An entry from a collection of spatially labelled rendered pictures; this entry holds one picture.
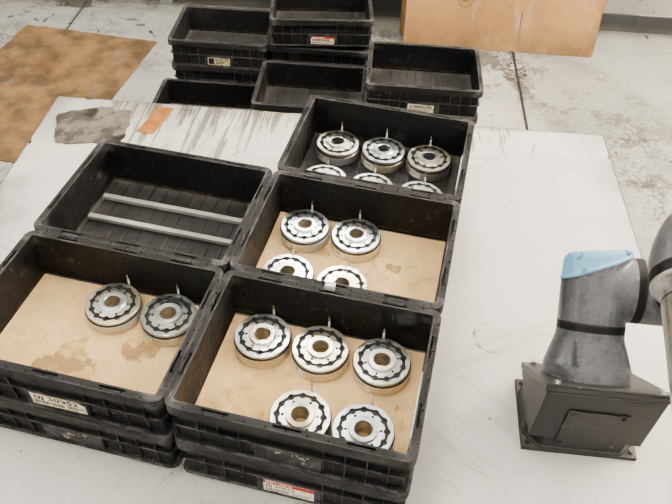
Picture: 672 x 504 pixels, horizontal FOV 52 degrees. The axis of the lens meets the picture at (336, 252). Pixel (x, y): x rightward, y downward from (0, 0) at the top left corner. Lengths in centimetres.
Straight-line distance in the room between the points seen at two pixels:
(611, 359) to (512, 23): 285
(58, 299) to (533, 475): 95
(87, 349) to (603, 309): 91
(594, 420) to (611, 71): 286
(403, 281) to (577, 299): 35
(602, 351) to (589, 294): 10
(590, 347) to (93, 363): 87
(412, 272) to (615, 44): 298
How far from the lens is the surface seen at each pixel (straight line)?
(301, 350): 124
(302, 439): 107
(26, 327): 141
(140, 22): 415
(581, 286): 126
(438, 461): 133
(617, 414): 130
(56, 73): 378
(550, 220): 181
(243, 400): 123
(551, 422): 131
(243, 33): 316
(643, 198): 316
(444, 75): 270
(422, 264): 144
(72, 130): 208
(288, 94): 274
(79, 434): 134
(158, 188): 163
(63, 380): 119
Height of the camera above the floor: 186
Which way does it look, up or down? 46 degrees down
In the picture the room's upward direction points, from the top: 2 degrees clockwise
